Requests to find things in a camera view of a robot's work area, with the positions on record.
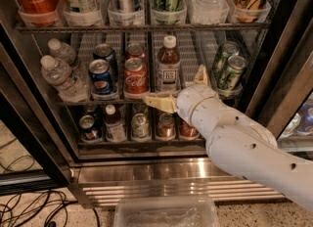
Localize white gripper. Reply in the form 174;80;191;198
142;65;218;122

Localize front blue Pepsi can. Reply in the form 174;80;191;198
88;59;116;95

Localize bottom shelf red can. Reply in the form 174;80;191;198
179;119;199;140

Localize front green soda can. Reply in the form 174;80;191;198
217;56;247;90

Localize right glass fridge door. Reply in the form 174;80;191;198
241;0;313;159

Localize cans behind right door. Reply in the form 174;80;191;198
281;103;313;138

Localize empty white shelf tray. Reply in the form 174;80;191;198
176;31;211;88

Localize stainless fridge base grille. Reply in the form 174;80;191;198
69;158;283;207

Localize rear clear water bottle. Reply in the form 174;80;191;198
48;38;81;70

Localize bottom shelf green white can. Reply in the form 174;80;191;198
131;113;150;138

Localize left fridge door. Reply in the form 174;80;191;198
0;28;70;196

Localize bottom shelf Pepsi can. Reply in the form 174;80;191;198
79;115;102;141

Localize bottom shelf tea bottle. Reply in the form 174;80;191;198
104;104;126;143

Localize rear dark Pepsi can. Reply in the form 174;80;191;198
93;43;118;76

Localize bottom shelf brown can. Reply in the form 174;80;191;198
156;113;175;138

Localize front red Coca-Cola can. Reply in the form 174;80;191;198
124;58;149;99

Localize red coca-cola can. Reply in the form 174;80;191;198
125;42;147;62
124;58;149;99

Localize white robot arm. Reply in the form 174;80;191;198
143;67;313;211

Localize green soda can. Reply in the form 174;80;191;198
212;41;240;76
217;56;247;90

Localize rear green soda can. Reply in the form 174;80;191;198
212;41;240;76

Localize front clear water bottle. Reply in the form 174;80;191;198
40;55;89;103

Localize clear plastic bin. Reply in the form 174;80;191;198
113;196;220;227

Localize black floor cables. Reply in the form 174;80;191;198
0;136;101;227

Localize brown tea bottle white cap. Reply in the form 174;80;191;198
156;35;181;92

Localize rear red Coca-Cola can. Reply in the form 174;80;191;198
125;42;147;62

